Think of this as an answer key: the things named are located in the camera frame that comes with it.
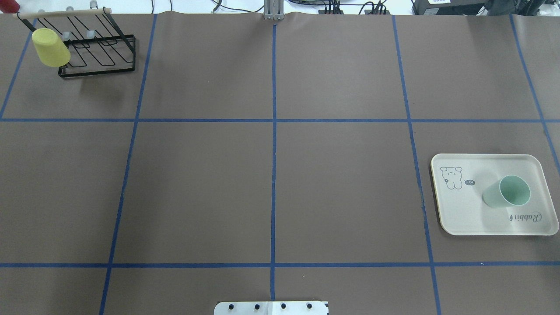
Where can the mint green cup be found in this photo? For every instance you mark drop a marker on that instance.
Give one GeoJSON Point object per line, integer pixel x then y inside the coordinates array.
{"type": "Point", "coordinates": [510, 191]}

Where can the cream rabbit serving tray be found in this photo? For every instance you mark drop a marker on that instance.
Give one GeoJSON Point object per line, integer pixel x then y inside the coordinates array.
{"type": "Point", "coordinates": [460, 180]}

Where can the yellow cup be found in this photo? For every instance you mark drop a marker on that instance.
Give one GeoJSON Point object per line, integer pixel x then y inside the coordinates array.
{"type": "Point", "coordinates": [50, 48]}

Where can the black power box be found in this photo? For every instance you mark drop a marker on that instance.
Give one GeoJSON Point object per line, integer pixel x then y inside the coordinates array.
{"type": "Point", "coordinates": [447, 7]}

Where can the red bottle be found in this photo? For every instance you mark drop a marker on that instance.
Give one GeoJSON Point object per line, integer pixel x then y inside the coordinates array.
{"type": "Point", "coordinates": [9, 6]}

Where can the aluminium frame post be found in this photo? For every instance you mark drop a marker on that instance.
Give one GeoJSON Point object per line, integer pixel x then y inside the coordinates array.
{"type": "Point", "coordinates": [273, 10]}

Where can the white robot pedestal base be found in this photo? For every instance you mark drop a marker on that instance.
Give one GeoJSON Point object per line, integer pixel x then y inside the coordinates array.
{"type": "Point", "coordinates": [272, 308]}

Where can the black wire cup rack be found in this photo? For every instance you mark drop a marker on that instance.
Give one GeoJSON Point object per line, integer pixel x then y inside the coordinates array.
{"type": "Point", "coordinates": [96, 43]}

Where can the wooden rack handle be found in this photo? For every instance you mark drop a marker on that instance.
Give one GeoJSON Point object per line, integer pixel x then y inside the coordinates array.
{"type": "Point", "coordinates": [65, 13]}

